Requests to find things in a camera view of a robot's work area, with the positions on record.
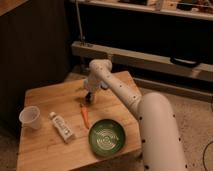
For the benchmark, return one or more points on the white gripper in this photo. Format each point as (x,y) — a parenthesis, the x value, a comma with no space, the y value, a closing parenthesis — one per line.
(91,84)

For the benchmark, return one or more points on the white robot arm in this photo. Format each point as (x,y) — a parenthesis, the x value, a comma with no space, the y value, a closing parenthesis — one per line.
(162,147)

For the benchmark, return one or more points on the green ceramic bowl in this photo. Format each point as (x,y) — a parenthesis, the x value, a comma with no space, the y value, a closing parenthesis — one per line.
(106,137)

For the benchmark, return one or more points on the translucent plastic cup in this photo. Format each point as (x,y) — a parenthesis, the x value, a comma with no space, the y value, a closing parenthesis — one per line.
(30,117)

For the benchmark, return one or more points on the orange carrot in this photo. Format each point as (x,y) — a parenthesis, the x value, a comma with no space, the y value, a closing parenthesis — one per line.
(84,112)

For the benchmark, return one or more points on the white tube of cream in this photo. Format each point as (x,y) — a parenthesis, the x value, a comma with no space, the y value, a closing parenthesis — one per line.
(62,127)

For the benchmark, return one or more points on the wooden table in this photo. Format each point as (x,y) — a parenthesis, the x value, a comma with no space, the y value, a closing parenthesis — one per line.
(44,149)

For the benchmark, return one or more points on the dark cabinet with wooden top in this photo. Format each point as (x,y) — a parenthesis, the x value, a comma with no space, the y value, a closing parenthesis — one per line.
(33,53)

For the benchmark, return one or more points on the metal shelf rack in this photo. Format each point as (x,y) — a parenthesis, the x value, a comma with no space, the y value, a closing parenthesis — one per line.
(146,42)

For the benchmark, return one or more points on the black handle on shelf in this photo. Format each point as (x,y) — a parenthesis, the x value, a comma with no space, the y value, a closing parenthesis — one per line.
(189,64)

